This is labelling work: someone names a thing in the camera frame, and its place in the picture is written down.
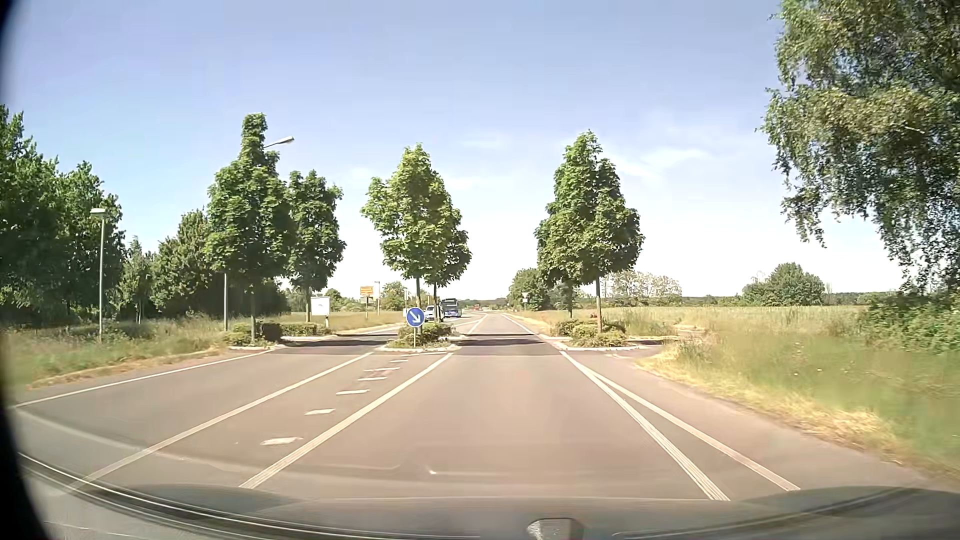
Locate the wood of green trees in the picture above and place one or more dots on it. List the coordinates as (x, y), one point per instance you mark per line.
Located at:
(52, 247)

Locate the grey asphalt road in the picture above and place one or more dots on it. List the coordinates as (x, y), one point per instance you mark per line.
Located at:
(495, 405)

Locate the blue round arrow road sign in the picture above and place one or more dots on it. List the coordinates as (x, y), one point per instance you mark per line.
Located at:
(415, 318)

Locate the blue bus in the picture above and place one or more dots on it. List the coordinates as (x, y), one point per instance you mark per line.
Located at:
(450, 307)

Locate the road markings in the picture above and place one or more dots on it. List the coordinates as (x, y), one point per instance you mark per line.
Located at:
(341, 427)

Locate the grey lamp post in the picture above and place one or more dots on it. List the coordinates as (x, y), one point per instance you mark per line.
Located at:
(100, 270)

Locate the large birch tree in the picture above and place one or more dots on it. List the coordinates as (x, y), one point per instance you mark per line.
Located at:
(877, 120)

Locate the grass field with dry verge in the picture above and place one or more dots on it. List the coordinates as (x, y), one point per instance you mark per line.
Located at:
(810, 367)

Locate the tall slim green tree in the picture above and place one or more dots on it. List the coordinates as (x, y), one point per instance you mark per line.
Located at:
(315, 232)
(250, 217)
(589, 217)
(416, 217)

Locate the yellow road sign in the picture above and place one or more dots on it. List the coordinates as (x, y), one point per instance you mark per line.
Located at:
(366, 292)

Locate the car's own bonnet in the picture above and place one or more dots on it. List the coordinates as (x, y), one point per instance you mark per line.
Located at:
(480, 517)

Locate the white car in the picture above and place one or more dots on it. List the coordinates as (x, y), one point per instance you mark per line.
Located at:
(430, 312)

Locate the round green tree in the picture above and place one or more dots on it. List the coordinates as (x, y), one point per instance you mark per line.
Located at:
(785, 286)

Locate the white information board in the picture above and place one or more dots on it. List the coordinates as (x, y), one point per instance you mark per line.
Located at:
(320, 305)

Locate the dry grass verge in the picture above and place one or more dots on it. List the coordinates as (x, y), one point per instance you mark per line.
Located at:
(90, 349)

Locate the distant group of trees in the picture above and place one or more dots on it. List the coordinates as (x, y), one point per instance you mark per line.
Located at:
(592, 291)

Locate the green bushes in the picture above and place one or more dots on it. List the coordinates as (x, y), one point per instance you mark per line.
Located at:
(911, 319)

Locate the kerbed traffic island with bushes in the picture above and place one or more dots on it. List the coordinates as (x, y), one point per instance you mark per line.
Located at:
(424, 335)
(596, 337)
(259, 331)

